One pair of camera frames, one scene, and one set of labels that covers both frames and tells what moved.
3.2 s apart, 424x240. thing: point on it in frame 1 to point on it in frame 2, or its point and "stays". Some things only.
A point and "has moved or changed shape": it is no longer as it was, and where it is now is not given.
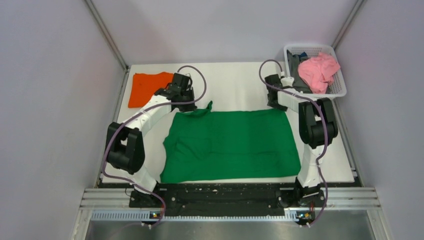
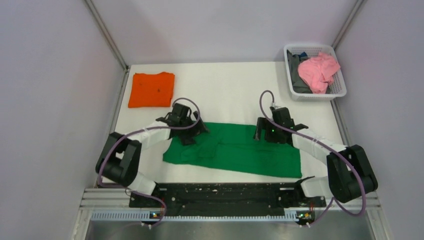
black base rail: x=228 y=198 stays
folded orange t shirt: x=145 y=85 stays
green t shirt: x=205 y=146 has moved or changed shape
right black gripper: x=278 y=107 to x=265 y=124
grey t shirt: x=293 y=61 stays
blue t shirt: x=303 y=54 stays
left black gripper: x=190 y=107 to x=197 y=128
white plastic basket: x=338 y=88 stays
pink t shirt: x=317 y=73 stays
